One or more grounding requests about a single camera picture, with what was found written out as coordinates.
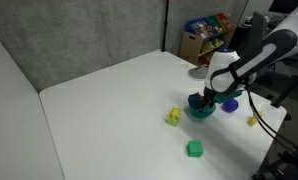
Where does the black cable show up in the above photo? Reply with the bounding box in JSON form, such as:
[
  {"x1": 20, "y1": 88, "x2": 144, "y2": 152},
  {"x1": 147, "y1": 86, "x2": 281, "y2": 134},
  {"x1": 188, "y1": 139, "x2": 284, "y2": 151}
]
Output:
[{"x1": 245, "y1": 84, "x2": 298, "y2": 154}]

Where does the dark teal block toy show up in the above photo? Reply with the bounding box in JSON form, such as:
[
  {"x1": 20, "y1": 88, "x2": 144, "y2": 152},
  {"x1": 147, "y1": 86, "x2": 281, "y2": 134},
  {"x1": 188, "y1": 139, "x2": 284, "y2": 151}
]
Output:
[{"x1": 187, "y1": 93, "x2": 202, "y2": 108}]

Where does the light green cube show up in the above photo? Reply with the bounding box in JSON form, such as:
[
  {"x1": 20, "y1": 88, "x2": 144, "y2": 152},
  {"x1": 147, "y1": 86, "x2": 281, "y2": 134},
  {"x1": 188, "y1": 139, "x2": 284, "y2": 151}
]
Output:
[{"x1": 165, "y1": 116, "x2": 180, "y2": 128}]

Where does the yellow spiky toy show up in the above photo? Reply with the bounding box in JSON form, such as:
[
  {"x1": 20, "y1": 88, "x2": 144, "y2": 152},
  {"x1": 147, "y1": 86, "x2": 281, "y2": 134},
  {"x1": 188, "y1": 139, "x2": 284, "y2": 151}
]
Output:
[{"x1": 168, "y1": 105, "x2": 182, "y2": 121}]

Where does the black vertical pole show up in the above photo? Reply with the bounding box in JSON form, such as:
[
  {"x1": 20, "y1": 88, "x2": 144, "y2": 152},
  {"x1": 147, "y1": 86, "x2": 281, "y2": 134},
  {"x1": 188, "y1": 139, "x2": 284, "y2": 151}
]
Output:
[{"x1": 160, "y1": 0, "x2": 170, "y2": 53}]

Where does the black tripod stand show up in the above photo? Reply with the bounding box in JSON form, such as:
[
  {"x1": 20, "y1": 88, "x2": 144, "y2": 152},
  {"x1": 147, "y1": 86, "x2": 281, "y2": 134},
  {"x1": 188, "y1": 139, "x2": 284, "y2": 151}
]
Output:
[{"x1": 270, "y1": 64, "x2": 298, "y2": 108}]

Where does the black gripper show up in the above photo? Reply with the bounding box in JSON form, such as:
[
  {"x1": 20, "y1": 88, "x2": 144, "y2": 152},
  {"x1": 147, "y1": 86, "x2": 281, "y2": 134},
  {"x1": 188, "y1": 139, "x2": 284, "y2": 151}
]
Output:
[{"x1": 197, "y1": 87, "x2": 220, "y2": 113}]

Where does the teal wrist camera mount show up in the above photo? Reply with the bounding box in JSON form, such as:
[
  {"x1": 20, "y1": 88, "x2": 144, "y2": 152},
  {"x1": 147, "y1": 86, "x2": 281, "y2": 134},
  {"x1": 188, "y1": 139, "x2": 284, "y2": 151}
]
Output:
[{"x1": 214, "y1": 89, "x2": 242, "y2": 104}]

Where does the black office chair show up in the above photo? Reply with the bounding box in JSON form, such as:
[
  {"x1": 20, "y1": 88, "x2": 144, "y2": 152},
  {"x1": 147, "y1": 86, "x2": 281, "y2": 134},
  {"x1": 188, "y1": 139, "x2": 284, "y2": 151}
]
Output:
[{"x1": 237, "y1": 11, "x2": 269, "y2": 56}]

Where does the wooden toy shelf with bins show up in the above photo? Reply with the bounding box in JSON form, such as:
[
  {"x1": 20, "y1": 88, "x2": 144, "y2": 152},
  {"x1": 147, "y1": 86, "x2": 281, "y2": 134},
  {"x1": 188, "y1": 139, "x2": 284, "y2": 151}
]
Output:
[{"x1": 178, "y1": 12, "x2": 237, "y2": 66}]

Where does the black stand base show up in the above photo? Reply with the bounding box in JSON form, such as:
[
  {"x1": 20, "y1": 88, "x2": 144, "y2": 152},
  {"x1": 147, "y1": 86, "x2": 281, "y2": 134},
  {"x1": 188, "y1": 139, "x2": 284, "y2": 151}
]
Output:
[{"x1": 252, "y1": 143, "x2": 298, "y2": 180}]

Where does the purple ribbed ball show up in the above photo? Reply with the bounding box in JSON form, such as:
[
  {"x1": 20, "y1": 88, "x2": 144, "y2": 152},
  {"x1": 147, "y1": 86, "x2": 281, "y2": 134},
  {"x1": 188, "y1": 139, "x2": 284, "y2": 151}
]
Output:
[{"x1": 221, "y1": 98, "x2": 240, "y2": 113}]

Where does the yellow bear toy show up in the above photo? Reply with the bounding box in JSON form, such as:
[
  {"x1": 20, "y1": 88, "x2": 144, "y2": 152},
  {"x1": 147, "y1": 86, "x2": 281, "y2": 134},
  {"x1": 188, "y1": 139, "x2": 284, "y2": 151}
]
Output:
[{"x1": 246, "y1": 111, "x2": 264, "y2": 128}]

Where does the gray flat plate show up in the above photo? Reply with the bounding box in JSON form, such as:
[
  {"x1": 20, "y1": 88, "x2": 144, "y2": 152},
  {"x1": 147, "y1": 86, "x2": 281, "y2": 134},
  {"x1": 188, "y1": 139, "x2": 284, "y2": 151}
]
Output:
[{"x1": 188, "y1": 64, "x2": 210, "y2": 80}]

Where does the green bowl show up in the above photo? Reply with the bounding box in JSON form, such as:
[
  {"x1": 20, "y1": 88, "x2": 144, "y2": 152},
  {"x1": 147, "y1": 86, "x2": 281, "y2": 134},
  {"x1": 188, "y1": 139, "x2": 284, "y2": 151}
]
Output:
[{"x1": 188, "y1": 101, "x2": 217, "y2": 119}]

